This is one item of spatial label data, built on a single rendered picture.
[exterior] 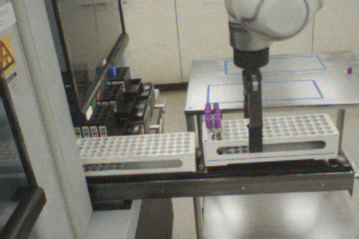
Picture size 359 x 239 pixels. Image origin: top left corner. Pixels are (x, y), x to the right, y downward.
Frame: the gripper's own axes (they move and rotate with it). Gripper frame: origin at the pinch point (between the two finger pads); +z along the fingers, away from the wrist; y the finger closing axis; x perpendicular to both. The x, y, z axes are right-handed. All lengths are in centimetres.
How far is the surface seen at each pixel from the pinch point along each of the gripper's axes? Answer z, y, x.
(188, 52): 56, 228, 25
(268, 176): 8.1, -6.9, -2.7
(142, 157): 2.1, -5.2, 25.5
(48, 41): -28.0, -11.1, 37.9
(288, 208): 61, 44, -18
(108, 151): 2.4, -1.2, 34.2
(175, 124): 89, 172, 36
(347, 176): 9.0, -6.9, -19.9
